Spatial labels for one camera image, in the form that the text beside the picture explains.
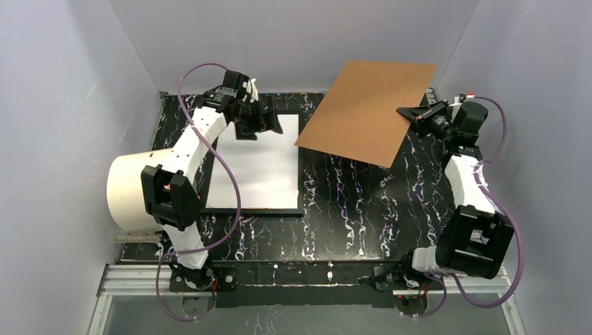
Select sunflower photo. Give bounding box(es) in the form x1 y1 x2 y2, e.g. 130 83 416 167
216 114 299 210

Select brown backing board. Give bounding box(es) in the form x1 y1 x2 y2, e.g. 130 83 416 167
295 61 436 168

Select black picture frame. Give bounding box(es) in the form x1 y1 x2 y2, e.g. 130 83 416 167
198 111 304 216

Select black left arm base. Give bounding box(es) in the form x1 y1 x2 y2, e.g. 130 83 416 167
169 262 238 293

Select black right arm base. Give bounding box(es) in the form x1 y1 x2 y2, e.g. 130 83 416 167
369 252 432 291

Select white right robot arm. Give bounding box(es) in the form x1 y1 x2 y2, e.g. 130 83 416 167
397 100 515 279

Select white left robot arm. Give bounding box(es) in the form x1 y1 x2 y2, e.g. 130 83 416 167
140 70 283 270

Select white cylinder orange lid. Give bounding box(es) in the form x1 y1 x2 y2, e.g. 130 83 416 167
106 149 170 234

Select wooden ruler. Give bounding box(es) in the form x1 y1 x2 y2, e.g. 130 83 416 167
113 234 161 244

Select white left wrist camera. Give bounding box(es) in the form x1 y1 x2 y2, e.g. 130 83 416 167
244 78 259 103

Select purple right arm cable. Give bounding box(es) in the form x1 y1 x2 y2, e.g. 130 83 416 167
397 95 526 319

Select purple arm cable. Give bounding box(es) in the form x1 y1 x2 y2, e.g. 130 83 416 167
155 62 243 323
397 95 526 319

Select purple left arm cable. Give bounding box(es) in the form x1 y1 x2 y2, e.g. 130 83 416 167
155 62 243 323

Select aluminium rail frame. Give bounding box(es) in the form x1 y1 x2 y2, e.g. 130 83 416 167
87 261 528 335

